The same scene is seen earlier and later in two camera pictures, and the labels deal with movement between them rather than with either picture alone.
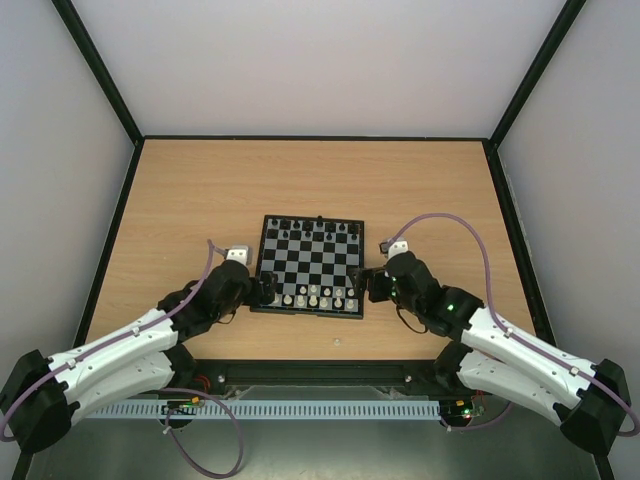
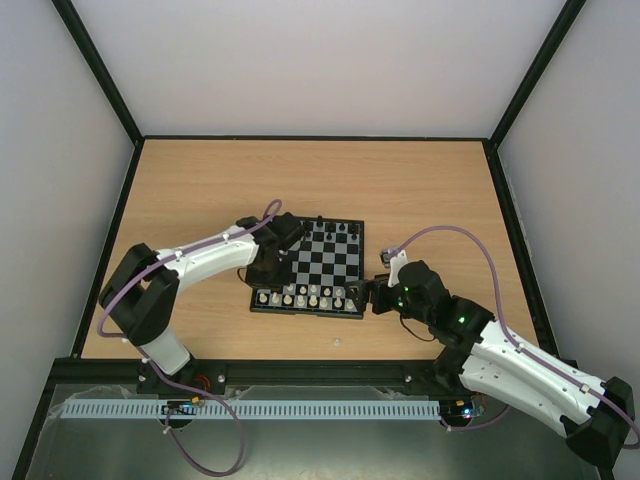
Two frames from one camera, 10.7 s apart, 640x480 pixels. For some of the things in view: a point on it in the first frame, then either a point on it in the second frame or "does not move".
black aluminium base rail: x=317 y=372 does not move
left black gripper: x=269 y=288 → x=256 y=281
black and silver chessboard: x=312 y=257 does not move
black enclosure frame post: x=109 y=85 does not move
